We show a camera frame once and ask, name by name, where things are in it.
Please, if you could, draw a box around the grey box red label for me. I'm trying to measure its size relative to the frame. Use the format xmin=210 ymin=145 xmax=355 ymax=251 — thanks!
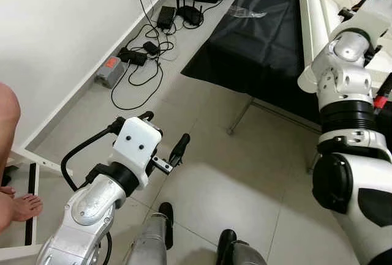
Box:
xmin=95 ymin=56 xmax=126 ymax=89

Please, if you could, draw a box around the black power strip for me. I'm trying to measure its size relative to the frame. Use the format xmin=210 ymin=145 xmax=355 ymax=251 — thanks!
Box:
xmin=118 ymin=48 xmax=148 ymax=67

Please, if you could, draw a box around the small black power adapter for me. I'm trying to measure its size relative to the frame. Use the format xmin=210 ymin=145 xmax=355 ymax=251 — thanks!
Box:
xmin=142 ymin=40 xmax=161 ymax=56

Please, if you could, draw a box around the robot left leg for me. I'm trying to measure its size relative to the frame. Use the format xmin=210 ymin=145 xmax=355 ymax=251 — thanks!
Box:
xmin=122 ymin=202 xmax=175 ymax=265

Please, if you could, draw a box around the robot leg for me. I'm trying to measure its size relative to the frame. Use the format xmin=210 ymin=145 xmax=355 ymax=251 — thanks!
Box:
xmin=216 ymin=228 xmax=267 ymax=265
xmin=122 ymin=202 xmax=175 ymax=265

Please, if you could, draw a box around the black table cloth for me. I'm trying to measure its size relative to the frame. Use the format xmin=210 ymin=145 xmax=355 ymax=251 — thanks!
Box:
xmin=181 ymin=0 xmax=392 ymax=131

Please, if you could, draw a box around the clear tape strip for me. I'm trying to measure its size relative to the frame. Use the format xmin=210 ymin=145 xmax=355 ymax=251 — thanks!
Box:
xmin=228 ymin=5 xmax=267 ymax=19

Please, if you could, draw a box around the robot right leg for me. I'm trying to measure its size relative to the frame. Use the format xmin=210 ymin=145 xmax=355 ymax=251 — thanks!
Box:
xmin=216 ymin=228 xmax=267 ymax=265

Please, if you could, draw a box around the person leg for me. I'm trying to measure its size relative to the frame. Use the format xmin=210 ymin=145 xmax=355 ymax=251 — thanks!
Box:
xmin=0 ymin=81 xmax=43 ymax=232

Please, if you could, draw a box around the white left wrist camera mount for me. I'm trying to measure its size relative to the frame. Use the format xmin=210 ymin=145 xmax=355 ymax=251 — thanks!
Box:
xmin=110 ymin=117 xmax=163 ymax=189

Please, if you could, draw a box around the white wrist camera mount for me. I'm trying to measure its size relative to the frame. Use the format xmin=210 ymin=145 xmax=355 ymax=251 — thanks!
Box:
xmin=110 ymin=117 xmax=163 ymax=189
xmin=334 ymin=0 xmax=392 ymax=48

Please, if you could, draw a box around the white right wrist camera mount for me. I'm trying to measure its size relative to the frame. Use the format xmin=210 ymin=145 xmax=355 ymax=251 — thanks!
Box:
xmin=334 ymin=0 xmax=392 ymax=48

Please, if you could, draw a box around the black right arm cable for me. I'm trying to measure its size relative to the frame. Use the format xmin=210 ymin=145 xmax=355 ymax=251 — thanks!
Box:
xmin=367 ymin=0 xmax=392 ymax=103

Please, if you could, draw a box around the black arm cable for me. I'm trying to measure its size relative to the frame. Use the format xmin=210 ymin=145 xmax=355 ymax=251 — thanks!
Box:
xmin=60 ymin=117 xmax=126 ymax=192
xmin=367 ymin=0 xmax=392 ymax=103

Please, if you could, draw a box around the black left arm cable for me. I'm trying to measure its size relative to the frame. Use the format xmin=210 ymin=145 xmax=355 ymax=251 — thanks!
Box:
xmin=60 ymin=117 xmax=126 ymax=192

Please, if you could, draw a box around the red cable connector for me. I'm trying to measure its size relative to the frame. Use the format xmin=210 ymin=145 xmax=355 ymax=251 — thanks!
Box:
xmin=374 ymin=95 xmax=388 ymax=110

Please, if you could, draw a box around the white floor frame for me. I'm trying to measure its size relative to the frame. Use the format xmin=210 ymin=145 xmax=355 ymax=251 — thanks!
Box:
xmin=0 ymin=146 xmax=65 ymax=263

